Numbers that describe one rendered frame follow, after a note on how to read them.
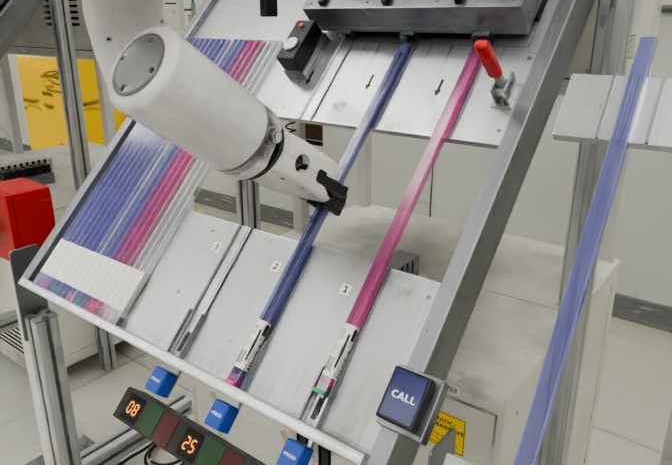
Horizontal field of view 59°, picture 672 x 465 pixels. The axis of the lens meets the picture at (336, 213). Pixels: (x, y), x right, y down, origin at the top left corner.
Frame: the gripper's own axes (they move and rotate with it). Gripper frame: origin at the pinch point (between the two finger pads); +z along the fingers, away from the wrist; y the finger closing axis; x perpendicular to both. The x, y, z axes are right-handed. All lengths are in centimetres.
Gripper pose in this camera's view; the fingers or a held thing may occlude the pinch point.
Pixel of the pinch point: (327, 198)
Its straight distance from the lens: 75.7
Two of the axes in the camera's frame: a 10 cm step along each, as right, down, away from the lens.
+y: -7.9, -1.9, 5.8
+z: 5.0, 3.4, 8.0
